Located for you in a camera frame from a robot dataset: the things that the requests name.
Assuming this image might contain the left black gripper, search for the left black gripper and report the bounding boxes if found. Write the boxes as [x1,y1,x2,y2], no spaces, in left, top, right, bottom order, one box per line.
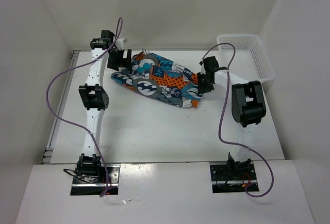
[107,48,132,71]

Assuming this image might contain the colourful patterned shorts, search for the colourful patterned shorts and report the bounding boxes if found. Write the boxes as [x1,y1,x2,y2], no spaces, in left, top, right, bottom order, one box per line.
[111,50,203,108]

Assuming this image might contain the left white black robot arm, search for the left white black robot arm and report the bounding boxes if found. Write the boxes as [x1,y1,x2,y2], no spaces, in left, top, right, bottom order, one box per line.
[76,30,127,183]

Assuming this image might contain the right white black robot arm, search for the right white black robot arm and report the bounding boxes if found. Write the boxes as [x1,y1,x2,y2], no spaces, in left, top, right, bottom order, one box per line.
[197,56,267,179]

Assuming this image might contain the white plastic mesh basket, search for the white plastic mesh basket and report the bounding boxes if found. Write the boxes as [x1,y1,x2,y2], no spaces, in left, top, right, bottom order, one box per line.
[216,34,275,83]

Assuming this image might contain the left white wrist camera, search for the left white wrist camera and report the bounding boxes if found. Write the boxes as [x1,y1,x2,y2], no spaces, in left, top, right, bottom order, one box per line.
[115,38,127,51]

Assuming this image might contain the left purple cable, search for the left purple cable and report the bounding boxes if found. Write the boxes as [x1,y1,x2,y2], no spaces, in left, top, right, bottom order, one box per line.
[45,17,123,198]

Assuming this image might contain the purple cable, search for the purple cable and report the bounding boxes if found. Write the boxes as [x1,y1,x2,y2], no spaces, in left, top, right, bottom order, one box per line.
[45,17,123,198]
[200,43,274,198]

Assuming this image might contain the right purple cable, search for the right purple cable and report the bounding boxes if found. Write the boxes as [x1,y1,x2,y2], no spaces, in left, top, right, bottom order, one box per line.
[200,43,274,198]

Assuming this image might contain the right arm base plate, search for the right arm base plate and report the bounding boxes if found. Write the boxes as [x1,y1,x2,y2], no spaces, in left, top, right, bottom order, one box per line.
[209,162,259,194]

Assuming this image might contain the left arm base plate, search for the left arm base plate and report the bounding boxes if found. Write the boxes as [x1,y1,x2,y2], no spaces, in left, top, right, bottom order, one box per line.
[70,165,120,196]

